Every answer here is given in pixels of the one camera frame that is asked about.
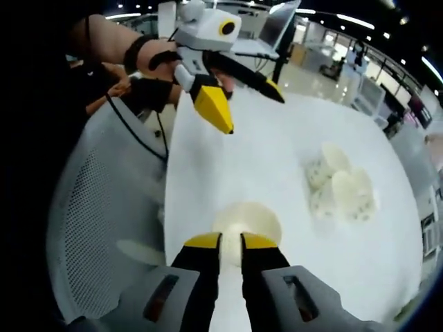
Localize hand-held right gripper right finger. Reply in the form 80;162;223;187
240;232;350;332

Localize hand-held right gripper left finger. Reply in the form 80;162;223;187
119;232;222;332

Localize person's left hand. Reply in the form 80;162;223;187
138;37;183;102

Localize black tripod stand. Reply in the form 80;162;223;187
271;51;295;93

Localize brown cardboard box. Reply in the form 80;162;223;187
292;43;307;63

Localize grey laptop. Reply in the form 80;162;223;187
237;0;302;59

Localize black hanging pouch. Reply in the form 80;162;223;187
129;77;174;113

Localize black wristband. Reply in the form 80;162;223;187
123;34;156;75

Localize white mesh office chair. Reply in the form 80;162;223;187
46;98;177;322

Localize person's black top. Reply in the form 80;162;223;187
48;20;132;146

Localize round ceiling downlights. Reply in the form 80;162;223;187
338;15;430;53

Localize black cable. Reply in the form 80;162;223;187
84;15;170;162

